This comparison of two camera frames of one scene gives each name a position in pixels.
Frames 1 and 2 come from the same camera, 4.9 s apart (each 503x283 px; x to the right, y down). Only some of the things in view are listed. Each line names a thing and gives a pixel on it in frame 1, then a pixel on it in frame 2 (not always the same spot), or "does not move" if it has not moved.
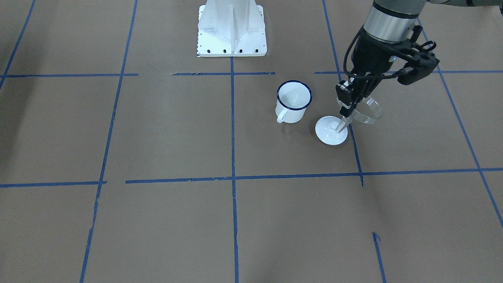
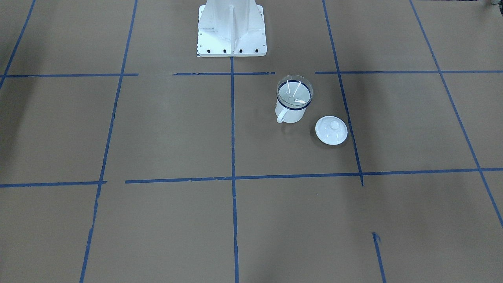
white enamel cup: (292, 98) does not move
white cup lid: (325, 128) does not move
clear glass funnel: (368, 111) -> (294, 90)
